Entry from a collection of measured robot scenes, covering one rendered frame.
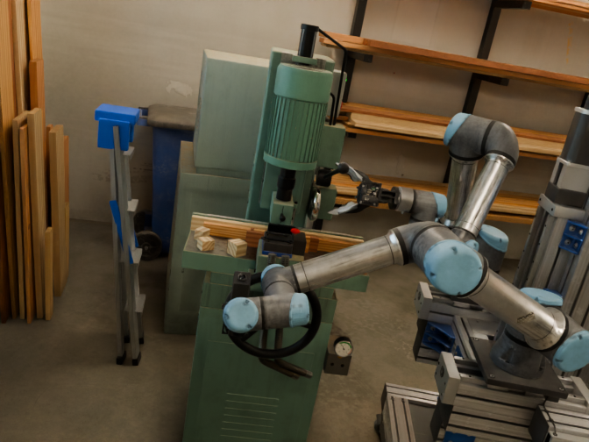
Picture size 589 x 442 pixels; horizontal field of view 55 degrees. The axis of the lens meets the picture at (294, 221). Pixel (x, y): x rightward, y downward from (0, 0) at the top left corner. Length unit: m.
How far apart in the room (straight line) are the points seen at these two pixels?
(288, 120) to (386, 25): 2.61
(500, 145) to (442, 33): 2.64
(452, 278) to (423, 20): 3.24
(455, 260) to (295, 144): 0.69
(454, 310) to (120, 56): 2.81
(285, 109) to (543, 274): 0.94
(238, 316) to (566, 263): 1.06
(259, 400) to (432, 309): 0.70
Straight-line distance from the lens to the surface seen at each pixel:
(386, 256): 1.40
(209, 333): 1.92
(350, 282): 1.84
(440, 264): 1.28
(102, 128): 2.41
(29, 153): 2.84
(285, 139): 1.76
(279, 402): 2.07
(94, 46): 4.08
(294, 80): 1.73
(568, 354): 1.56
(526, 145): 4.34
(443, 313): 2.17
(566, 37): 4.94
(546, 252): 1.86
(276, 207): 1.84
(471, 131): 1.90
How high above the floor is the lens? 1.63
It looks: 19 degrees down
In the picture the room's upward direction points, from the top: 10 degrees clockwise
